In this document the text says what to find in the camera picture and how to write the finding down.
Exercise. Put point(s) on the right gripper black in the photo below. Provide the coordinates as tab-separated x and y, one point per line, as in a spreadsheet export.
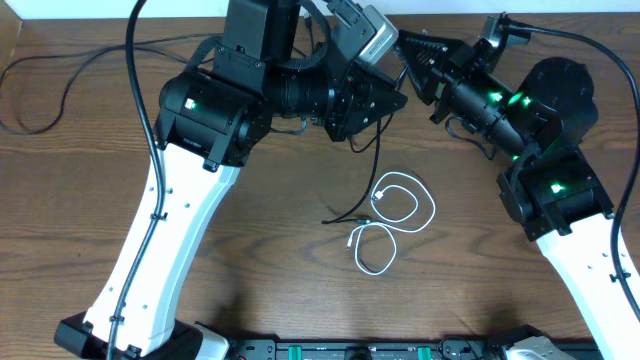
452	60

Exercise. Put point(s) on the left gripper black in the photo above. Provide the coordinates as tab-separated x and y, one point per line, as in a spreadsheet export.
356	105

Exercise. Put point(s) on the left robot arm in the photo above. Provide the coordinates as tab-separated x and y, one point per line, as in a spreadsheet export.
274	59

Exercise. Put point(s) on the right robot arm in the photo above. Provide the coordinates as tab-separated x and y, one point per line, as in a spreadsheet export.
550	188

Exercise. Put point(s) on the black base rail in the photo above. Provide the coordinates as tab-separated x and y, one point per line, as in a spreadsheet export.
449	348

